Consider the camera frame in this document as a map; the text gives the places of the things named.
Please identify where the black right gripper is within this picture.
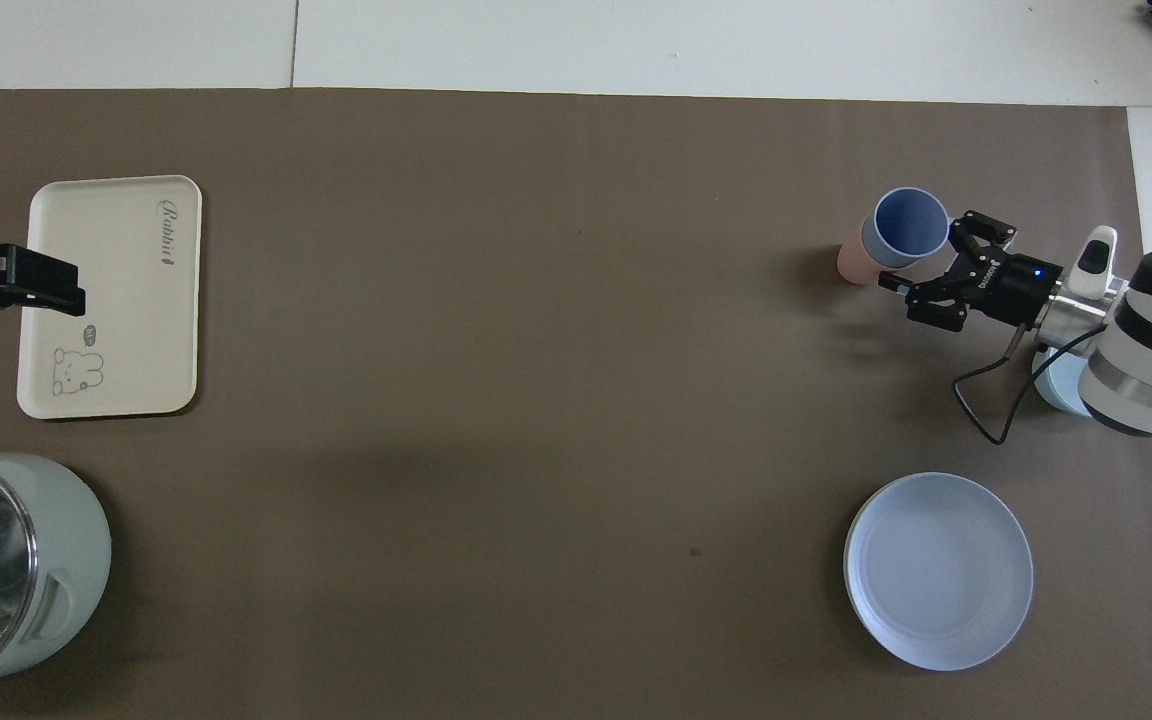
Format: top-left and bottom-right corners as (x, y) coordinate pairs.
(881, 210), (1064, 333)

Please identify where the blue ribbed cup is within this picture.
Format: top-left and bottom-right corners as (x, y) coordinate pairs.
(861, 187), (951, 270)

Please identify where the pink cup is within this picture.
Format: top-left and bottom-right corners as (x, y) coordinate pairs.
(836, 240), (885, 287)

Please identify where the cream rabbit print tray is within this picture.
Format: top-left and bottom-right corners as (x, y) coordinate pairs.
(16, 175), (203, 420)

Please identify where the light blue bowl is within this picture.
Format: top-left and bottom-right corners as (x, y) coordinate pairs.
(1032, 345), (1089, 416)

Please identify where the mint green cooking pot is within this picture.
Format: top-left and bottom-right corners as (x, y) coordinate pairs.
(0, 453), (113, 699)

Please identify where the pale blue plate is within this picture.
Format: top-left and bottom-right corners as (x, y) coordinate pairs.
(843, 472), (1035, 672)

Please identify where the brown paper table mat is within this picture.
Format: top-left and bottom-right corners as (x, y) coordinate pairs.
(0, 88), (1152, 720)

